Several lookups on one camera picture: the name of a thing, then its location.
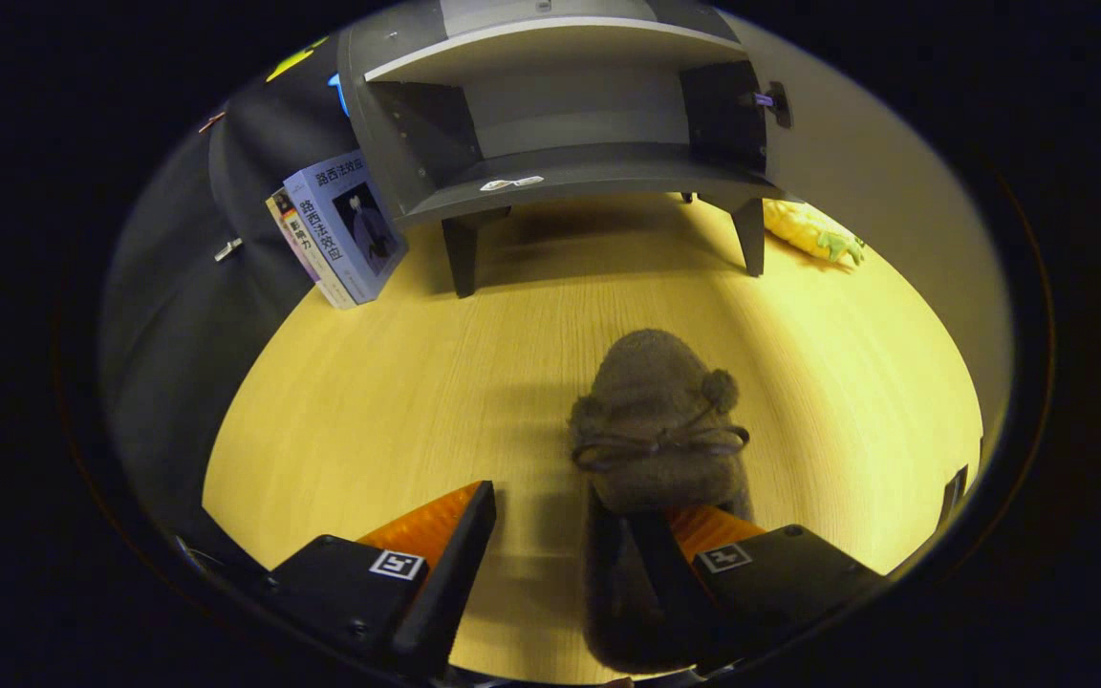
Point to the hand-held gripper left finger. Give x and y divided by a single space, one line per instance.
450 573

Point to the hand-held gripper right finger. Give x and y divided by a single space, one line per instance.
675 592

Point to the brown fuzzy shoe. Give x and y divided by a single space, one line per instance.
656 382

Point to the grey shoe cabinet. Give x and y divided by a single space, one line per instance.
570 172

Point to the white spine book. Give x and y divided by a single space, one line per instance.
307 253

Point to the blue cover book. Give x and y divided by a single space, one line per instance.
350 229

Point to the black backdrop cloth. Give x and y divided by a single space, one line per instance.
178 334

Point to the yellow plush toy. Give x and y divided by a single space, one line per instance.
804 229

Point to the white clothespin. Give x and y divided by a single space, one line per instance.
227 249

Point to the pink clothespin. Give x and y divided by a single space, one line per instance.
212 121

